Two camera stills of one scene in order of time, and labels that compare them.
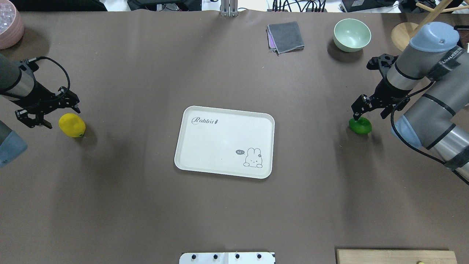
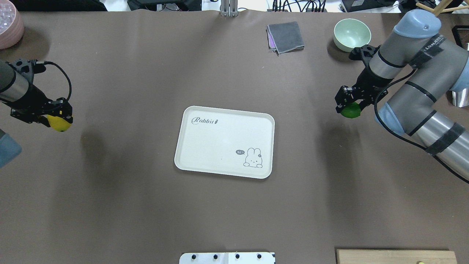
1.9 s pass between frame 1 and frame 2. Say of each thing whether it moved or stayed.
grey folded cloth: stayed
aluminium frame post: stayed
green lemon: moved
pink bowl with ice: stayed
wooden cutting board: stayed
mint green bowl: stayed
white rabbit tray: stayed
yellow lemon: moved
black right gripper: moved
